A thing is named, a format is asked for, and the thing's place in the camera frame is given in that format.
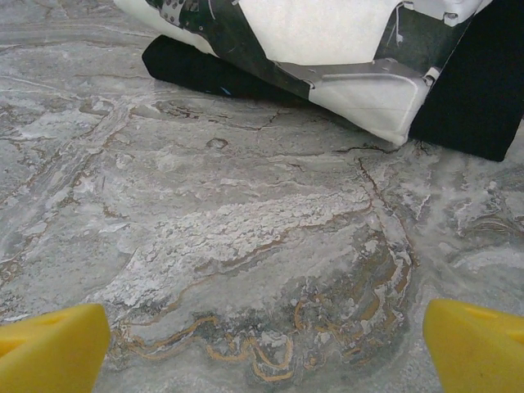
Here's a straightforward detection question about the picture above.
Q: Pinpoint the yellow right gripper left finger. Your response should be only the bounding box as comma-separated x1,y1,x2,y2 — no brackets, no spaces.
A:
0,302,111,393

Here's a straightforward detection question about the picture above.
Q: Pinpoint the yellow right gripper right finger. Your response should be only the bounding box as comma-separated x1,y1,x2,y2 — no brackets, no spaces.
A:
423,298,524,393

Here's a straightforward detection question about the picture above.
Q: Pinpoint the black t-shirt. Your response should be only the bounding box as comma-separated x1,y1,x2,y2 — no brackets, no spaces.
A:
142,0,524,163

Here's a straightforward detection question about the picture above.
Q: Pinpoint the white printed t-shirt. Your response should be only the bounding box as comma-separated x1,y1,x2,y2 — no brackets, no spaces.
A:
112,0,495,147

